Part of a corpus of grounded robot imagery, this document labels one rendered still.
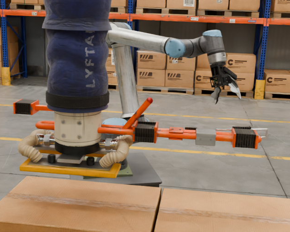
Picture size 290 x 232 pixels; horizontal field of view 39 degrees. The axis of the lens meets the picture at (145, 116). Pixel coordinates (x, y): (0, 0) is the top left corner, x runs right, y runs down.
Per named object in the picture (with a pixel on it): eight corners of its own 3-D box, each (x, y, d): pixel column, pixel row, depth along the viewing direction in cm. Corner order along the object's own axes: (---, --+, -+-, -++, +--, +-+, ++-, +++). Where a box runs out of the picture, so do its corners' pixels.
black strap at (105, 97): (36, 107, 140) (36, 95, 139) (57, 94, 162) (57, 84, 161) (101, 110, 138) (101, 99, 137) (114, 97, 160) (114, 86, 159)
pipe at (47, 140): (20, 159, 144) (20, 143, 143) (45, 138, 168) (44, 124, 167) (117, 166, 141) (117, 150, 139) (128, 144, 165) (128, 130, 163)
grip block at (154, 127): (131, 142, 146) (132, 126, 145) (135, 134, 155) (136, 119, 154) (155, 144, 145) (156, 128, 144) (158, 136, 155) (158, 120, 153)
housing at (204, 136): (195, 145, 145) (195, 133, 144) (194, 139, 152) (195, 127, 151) (215, 146, 145) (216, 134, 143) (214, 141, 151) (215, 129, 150)
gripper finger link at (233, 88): (235, 100, 201) (223, 87, 205) (241, 98, 205) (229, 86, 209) (239, 95, 199) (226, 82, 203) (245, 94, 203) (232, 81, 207)
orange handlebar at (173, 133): (5, 129, 152) (4, 119, 151) (35, 110, 181) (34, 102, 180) (262, 146, 143) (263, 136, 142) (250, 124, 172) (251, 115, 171)
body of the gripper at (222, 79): (211, 89, 207) (206, 65, 208) (220, 88, 214) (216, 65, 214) (223, 85, 202) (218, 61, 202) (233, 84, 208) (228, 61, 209)
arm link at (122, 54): (118, 146, 255) (98, 24, 251) (137, 141, 268) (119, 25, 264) (136, 145, 245) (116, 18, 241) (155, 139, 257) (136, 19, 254)
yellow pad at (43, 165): (19, 171, 143) (18, 157, 142) (29, 161, 153) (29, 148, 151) (116, 178, 140) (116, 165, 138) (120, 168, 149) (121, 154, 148)
